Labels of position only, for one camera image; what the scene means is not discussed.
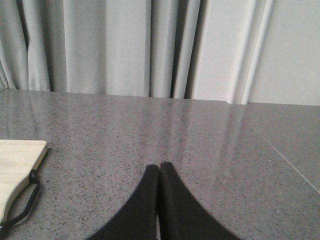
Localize light wooden cutting board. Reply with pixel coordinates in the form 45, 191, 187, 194
0, 139, 48, 223

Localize black board carry strap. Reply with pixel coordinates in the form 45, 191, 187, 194
0, 169, 42, 231

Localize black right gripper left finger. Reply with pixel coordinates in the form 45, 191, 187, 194
88, 164, 160, 240

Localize grey pleated curtain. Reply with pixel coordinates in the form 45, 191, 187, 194
0, 0, 320, 106

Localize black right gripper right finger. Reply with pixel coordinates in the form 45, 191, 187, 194
159, 162, 239, 240

